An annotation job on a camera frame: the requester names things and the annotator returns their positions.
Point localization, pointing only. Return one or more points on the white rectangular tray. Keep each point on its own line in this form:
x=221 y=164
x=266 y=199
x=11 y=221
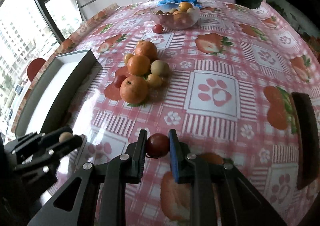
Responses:
x=46 y=108

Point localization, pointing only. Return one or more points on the small tan longan fruit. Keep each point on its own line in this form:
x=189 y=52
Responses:
x=65 y=136

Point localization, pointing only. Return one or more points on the small yellow kumquat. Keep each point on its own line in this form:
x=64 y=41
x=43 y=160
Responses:
x=154 y=81

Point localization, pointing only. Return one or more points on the red plastic chair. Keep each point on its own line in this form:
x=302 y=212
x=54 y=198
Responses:
x=34 y=67

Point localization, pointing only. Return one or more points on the pink strawberry pattern tablecloth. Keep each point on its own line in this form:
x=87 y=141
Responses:
x=228 y=98

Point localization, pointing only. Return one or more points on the orange tangerine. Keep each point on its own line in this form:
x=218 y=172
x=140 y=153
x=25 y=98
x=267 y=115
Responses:
x=138 y=65
x=147 y=49
x=134 y=89

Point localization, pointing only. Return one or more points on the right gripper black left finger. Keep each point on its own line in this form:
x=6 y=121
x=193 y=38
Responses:
x=137 y=154

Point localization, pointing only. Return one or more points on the dark red cherry tomato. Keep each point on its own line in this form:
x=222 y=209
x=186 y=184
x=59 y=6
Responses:
x=157 y=146

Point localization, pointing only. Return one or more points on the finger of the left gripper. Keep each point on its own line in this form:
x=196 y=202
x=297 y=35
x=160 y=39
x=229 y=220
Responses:
x=56 y=132
x=56 y=152

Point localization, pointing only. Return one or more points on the small yellow fruit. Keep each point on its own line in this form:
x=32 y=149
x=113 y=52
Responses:
x=127 y=57

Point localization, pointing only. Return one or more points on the orange fruit in bowl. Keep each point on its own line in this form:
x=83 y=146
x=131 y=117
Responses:
x=184 y=6

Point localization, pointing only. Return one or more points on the greenish brown kiwi fruit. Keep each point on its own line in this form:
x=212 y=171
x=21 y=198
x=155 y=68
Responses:
x=160 y=68

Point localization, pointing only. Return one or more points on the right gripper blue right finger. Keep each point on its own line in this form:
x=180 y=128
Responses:
x=178 y=162

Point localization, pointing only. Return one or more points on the clear glass fruit bowl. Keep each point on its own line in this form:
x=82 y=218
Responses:
x=179 y=21

